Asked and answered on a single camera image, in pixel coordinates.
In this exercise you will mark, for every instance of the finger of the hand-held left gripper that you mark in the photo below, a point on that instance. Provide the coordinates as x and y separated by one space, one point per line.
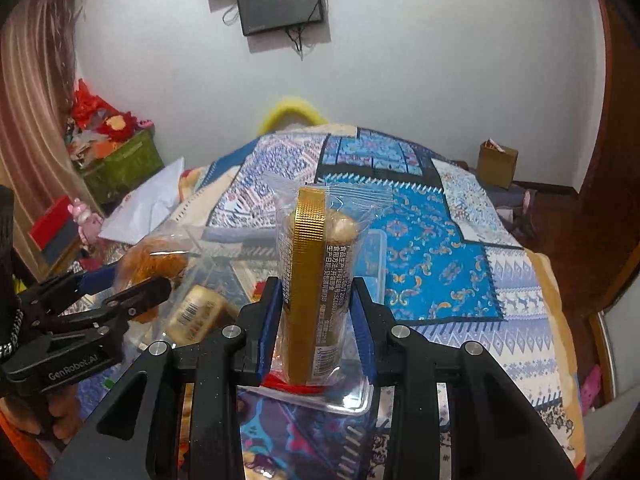
145 292
102 272

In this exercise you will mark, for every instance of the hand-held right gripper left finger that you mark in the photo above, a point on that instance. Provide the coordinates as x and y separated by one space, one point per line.
267 330

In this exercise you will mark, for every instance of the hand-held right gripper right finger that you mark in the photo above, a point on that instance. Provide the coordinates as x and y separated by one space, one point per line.
362 335

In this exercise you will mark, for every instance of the brown bread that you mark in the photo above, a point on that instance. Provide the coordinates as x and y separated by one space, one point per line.
150 265

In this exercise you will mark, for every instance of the gold snack packet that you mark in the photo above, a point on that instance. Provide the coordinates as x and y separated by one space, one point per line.
305 285

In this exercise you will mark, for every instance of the clear plastic container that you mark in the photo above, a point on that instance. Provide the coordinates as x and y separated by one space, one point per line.
372 260

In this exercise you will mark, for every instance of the tan snack packet with barcode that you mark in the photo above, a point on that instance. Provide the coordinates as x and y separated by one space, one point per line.
192 310

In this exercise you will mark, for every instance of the pink plush toy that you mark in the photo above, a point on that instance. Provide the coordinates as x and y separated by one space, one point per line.
87 222

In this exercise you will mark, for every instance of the red snack packet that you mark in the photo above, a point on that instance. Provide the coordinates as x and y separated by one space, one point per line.
295 389

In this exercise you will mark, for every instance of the red flat box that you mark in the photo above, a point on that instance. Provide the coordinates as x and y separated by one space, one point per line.
52 230

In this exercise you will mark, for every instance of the white plastic bag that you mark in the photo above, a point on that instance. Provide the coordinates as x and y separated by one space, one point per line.
145 200

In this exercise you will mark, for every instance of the blue patchwork blanket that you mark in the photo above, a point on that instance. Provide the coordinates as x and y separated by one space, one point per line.
425 260

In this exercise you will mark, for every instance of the green storage box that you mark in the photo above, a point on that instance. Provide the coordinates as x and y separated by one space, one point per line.
125 165

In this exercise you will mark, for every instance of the striped brown curtain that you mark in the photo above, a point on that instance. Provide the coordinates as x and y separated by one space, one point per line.
35 110

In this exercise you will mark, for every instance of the grey cloth bag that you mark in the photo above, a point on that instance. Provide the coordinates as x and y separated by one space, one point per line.
510 207

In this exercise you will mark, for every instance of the brown cardboard box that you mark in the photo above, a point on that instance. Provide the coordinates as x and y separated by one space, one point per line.
495 167

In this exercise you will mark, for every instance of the yellow foam tube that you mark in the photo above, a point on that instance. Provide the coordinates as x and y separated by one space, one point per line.
287 107

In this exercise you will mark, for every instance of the pink slipper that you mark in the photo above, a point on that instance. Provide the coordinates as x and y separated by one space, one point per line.
591 387

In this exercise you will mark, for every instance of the brown wooden door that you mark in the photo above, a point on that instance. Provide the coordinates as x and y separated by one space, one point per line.
615 135

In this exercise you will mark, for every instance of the small black wall monitor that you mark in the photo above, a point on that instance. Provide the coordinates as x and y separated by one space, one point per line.
280 2

